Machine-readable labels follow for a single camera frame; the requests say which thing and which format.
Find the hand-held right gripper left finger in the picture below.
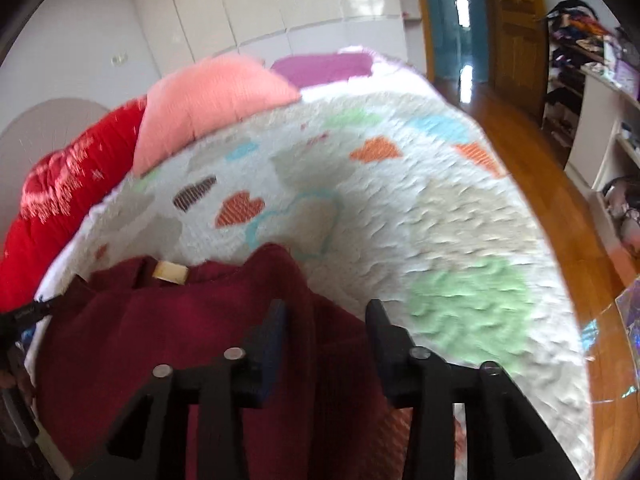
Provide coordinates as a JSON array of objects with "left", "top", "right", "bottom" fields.
[{"left": 70, "top": 299, "right": 287, "bottom": 480}]

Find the white glossy wardrobe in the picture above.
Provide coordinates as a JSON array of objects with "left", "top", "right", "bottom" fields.
[{"left": 130, "top": 0, "right": 426, "bottom": 68}]

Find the purple cloth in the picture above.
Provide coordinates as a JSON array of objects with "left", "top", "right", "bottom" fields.
[{"left": 270, "top": 51, "right": 375, "bottom": 88}]

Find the patchwork heart quilt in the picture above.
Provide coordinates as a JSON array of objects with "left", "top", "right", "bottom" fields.
[{"left": 37, "top": 47, "right": 596, "bottom": 480}]

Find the beige round headboard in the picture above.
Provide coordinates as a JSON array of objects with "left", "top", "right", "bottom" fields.
[{"left": 0, "top": 98, "right": 113, "bottom": 256}]

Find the iridescent plastic bag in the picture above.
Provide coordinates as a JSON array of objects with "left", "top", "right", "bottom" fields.
[{"left": 580, "top": 277, "right": 640, "bottom": 401}]

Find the dark red sweater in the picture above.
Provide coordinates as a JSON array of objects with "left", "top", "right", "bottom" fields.
[{"left": 32, "top": 242, "right": 416, "bottom": 480}]

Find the teal glass door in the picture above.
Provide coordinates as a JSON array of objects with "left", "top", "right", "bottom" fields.
[{"left": 417, "top": 0, "right": 488, "bottom": 83}]

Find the white shelf with clothes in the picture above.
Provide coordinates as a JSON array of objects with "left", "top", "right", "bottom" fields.
[{"left": 542, "top": 0, "right": 640, "bottom": 281}]

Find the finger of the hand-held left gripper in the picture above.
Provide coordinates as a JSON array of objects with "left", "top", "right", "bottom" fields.
[{"left": 0, "top": 292, "right": 68, "bottom": 346}]

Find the wooden door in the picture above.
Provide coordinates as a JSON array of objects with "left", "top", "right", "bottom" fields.
[{"left": 480, "top": 0, "right": 551, "bottom": 121}]

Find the red floral comforter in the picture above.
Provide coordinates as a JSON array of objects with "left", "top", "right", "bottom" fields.
[{"left": 0, "top": 95, "right": 148, "bottom": 311}]

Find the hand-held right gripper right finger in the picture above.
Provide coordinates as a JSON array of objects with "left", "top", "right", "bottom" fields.
[{"left": 365, "top": 299, "right": 583, "bottom": 480}]

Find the pink pillow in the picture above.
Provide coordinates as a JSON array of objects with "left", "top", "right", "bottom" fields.
[{"left": 132, "top": 55, "right": 302, "bottom": 177}]

